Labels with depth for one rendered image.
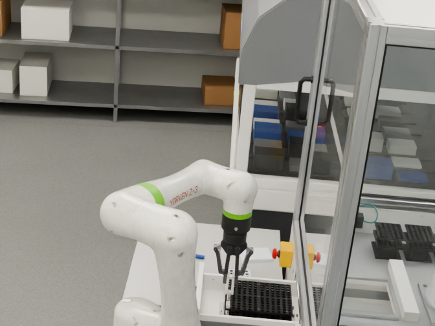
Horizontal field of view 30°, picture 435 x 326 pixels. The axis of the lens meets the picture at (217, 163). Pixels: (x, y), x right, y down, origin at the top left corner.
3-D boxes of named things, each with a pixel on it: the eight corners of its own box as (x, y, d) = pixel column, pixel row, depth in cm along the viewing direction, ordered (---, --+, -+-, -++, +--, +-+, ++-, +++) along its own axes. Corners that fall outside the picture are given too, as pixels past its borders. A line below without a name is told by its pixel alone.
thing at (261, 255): (241, 263, 316) (241, 259, 316) (236, 251, 324) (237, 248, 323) (272, 262, 319) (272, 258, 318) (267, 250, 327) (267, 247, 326)
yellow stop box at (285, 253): (277, 267, 301) (279, 250, 298) (276, 257, 307) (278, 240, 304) (290, 268, 301) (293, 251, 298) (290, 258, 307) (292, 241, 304)
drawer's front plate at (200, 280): (191, 337, 262) (194, 308, 257) (197, 287, 288) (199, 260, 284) (197, 337, 262) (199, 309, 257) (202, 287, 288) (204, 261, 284)
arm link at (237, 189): (248, 183, 240) (265, 171, 249) (211, 171, 246) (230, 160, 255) (244, 224, 246) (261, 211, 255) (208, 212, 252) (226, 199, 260)
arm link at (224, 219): (221, 219, 248) (252, 222, 248) (223, 202, 259) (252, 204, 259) (220, 237, 251) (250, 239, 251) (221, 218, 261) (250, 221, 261)
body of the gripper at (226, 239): (248, 224, 259) (246, 249, 263) (222, 222, 259) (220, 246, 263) (248, 235, 252) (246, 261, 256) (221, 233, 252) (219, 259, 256)
